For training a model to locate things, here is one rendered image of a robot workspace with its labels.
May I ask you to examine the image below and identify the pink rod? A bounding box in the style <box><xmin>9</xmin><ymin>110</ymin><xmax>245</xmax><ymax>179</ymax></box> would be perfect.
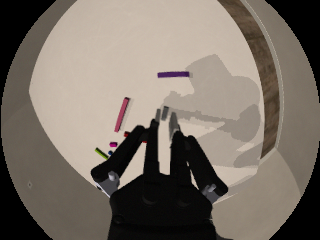
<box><xmin>114</xmin><ymin>97</ymin><xmax>130</xmax><ymax>133</ymax></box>

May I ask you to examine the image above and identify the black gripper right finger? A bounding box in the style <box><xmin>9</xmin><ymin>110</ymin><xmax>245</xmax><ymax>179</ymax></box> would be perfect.
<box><xmin>169</xmin><ymin>112</ymin><xmax>228</xmax><ymax>207</ymax></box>

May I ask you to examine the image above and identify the dark red rod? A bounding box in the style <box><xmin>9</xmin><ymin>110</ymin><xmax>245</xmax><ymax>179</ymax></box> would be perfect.
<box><xmin>124</xmin><ymin>131</ymin><xmax>147</xmax><ymax>143</ymax></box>

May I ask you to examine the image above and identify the lime green rod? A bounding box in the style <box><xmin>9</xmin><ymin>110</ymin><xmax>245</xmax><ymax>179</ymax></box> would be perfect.
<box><xmin>94</xmin><ymin>147</ymin><xmax>109</xmax><ymax>160</ymax></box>

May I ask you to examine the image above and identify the purple rod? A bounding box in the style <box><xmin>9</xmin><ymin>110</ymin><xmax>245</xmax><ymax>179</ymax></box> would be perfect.
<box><xmin>157</xmin><ymin>72</ymin><xmax>189</xmax><ymax>78</ymax></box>

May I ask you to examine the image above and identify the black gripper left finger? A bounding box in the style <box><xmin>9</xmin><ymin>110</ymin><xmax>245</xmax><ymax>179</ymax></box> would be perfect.
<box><xmin>91</xmin><ymin>108</ymin><xmax>161</xmax><ymax>205</ymax></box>

